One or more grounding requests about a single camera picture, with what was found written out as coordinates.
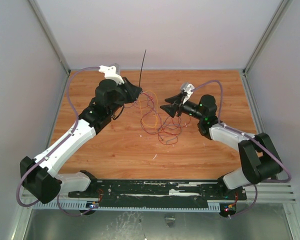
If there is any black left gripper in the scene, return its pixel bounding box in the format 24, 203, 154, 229
108, 76, 142, 114

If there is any purple wire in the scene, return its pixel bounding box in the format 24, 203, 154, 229
122, 92, 186, 146

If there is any yellow wire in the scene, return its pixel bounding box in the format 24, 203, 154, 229
138, 90, 161, 130

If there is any black zip tie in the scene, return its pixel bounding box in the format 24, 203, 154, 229
138, 49, 147, 88

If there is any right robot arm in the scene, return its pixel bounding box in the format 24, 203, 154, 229
160, 92, 283, 199

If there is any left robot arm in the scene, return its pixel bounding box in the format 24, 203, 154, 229
20, 78, 143, 204

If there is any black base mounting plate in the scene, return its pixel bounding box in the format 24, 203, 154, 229
68, 179, 247, 207

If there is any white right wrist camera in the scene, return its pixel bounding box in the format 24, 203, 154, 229
180, 82, 195, 104

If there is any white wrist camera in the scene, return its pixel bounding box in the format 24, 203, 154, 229
180, 82, 195, 104
98, 63, 125, 85

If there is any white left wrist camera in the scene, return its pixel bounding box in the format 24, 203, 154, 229
98, 63, 125, 85

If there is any grey slotted cable duct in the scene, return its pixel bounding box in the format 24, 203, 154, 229
32, 199, 221, 213

